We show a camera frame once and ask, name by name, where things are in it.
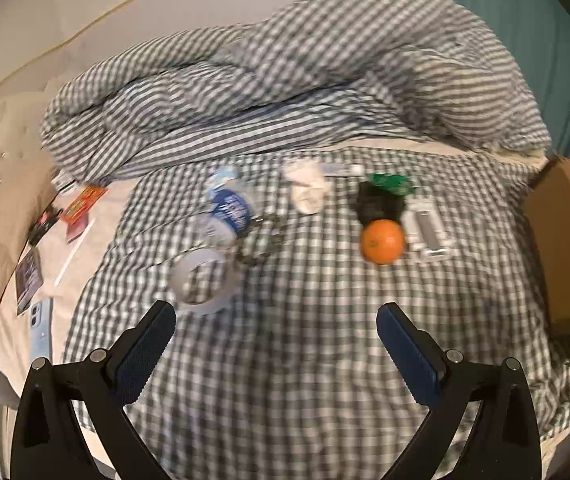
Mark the orange fruit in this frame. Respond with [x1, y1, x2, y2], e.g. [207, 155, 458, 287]
[361, 219, 408, 267]

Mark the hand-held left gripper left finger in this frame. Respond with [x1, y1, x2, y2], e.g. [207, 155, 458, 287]
[10, 300, 178, 480]

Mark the red card box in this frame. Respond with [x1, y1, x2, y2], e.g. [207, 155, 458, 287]
[60, 185, 108, 226]

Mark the bunched grey checked duvet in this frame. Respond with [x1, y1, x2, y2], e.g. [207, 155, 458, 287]
[40, 0, 553, 186]

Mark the black fluffy hair tie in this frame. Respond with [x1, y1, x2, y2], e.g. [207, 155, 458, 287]
[355, 182, 408, 228]

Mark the white stick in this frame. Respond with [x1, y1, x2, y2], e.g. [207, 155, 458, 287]
[54, 217, 96, 288]

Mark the green foil packet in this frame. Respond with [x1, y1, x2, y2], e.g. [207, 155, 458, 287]
[367, 172, 416, 198]

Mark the white rectangular case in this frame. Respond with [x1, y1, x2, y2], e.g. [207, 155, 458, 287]
[402, 199, 454, 263]

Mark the beige padded headboard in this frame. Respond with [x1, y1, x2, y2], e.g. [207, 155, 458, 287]
[0, 100, 60, 326]

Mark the dark card pack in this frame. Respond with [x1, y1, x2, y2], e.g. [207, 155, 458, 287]
[27, 204, 64, 248]

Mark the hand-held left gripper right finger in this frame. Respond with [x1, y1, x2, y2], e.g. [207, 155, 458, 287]
[376, 302, 543, 480]

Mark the cream bed sheet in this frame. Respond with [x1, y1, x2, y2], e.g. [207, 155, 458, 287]
[0, 180, 138, 480]

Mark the teal curtain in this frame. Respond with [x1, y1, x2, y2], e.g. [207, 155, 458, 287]
[425, 0, 570, 161]

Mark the dark key bunch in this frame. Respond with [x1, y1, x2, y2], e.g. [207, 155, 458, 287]
[235, 214, 286, 267]

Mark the cardboard box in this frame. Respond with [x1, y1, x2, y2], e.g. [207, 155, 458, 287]
[522, 147, 570, 366]

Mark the white tape roll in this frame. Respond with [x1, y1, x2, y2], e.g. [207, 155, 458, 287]
[169, 247, 238, 316]

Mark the white tube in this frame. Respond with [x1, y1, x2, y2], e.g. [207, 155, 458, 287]
[322, 162, 366, 178]

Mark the dark booklet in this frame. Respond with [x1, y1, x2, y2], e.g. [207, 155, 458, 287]
[15, 249, 46, 317]

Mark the light blue phone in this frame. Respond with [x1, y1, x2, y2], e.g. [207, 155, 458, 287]
[30, 297, 54, 367]

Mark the grey checked bed cover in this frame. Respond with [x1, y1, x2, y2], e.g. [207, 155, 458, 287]
[62, 145, 570, 480]

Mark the crumpled cream cloth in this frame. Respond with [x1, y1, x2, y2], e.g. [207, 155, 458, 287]
[285, 160, 330, 216]

